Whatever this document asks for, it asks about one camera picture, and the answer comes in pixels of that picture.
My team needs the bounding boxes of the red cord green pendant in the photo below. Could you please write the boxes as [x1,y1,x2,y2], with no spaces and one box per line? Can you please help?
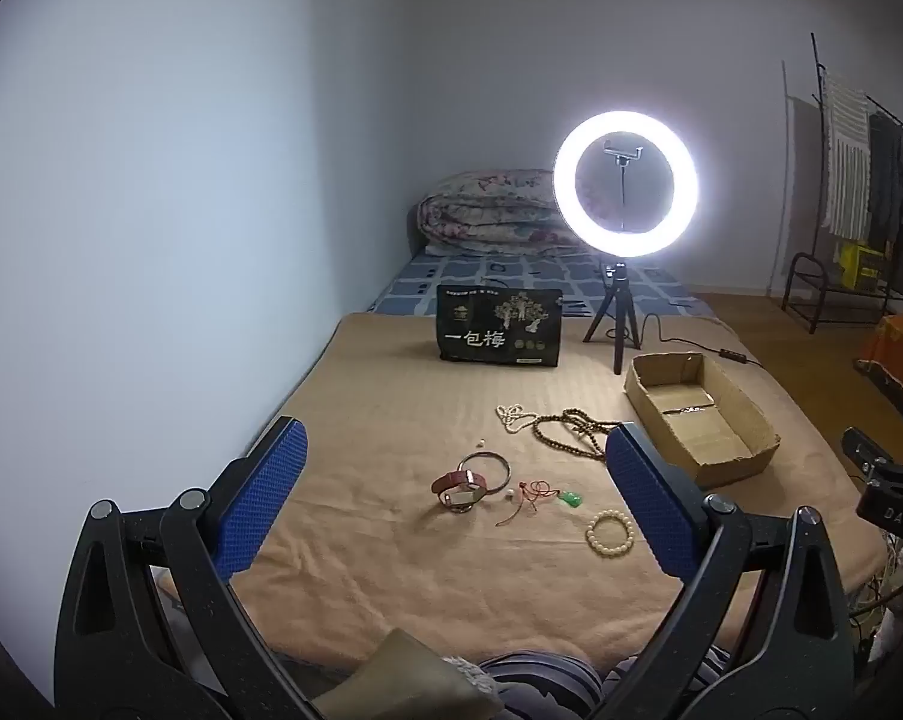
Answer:
[494,478,583,526]

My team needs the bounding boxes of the dark hanging clothes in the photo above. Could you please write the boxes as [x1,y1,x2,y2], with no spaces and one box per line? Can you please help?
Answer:
[867,112,903,278]

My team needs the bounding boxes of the olive cloth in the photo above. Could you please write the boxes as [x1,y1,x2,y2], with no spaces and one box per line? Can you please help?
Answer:
[323,628,506,720]

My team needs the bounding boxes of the striped white hanging cloth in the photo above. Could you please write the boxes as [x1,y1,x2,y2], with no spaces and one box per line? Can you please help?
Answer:
[822,71,872,241]

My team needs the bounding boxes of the cardboard box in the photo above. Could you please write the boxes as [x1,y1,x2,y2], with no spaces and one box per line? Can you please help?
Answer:
[622,351,782,490]

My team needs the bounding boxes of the black tripod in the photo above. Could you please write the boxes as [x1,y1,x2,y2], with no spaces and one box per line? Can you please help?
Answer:
[582,259,643,376]

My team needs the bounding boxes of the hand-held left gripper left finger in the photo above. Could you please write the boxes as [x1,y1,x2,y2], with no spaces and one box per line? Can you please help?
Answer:
[53,416,321,720]

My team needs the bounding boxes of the black clothes rack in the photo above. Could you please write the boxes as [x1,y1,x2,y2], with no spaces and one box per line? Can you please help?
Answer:
[781,34,903,335]

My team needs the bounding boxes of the folded floral quilt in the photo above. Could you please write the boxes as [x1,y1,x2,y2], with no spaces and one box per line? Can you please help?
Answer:
[417,169,583,256]

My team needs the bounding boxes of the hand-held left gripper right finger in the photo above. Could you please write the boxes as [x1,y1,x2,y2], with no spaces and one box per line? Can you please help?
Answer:
[593,424,859,718]

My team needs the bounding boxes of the cream bead bracelet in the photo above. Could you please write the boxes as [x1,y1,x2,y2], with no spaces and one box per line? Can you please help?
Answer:
[584,510,638,557]

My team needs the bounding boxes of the metal bangle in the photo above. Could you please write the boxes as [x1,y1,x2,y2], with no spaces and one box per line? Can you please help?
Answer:
[457,450,511,492]

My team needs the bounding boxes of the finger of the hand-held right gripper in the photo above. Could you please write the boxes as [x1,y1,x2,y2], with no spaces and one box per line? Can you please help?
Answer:
[841,427,893,478]

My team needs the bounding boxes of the white pearl necklace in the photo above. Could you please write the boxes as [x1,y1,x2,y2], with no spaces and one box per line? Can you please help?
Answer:
[494,403,538,436]

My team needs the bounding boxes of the white ring light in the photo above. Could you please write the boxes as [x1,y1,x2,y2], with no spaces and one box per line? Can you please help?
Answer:
[554,111,700,256]

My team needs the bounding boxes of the black power cable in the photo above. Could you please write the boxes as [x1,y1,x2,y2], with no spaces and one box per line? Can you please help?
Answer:
[608,313,763,370]

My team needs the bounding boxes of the red strap watch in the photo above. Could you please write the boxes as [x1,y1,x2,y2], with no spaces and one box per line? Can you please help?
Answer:
[430,469,491,515]

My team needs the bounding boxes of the yellow box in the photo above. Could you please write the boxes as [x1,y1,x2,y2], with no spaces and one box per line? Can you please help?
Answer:
[837,242,887,290]

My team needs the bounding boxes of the person's striped clothing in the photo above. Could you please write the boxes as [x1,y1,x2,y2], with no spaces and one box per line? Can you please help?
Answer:
[481,649,730,720]

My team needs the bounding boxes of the brown wooden bead necklace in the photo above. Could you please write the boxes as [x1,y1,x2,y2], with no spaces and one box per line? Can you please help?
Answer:
[532,409,625,462]

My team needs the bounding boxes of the blue patterned bed sheet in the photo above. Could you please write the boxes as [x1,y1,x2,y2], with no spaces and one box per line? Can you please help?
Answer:
[365,251,711,316]

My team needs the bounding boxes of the black snack bag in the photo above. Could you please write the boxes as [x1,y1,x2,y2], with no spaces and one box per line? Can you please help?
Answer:
[436,283,565,370]

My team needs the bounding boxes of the orange cloth covered chest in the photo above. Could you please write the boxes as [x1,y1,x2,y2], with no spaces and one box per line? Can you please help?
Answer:
[860,315,903,421]

